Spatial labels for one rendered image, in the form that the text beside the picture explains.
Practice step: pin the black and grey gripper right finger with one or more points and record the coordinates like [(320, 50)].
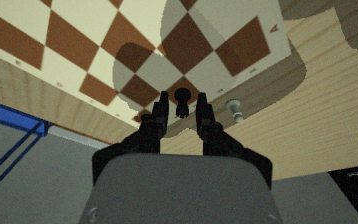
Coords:
[(216, 140)]

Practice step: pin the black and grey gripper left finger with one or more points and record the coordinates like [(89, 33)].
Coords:
[(145, 140)]

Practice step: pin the brown and cream chessboard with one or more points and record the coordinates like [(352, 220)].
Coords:
[(118, 55)]

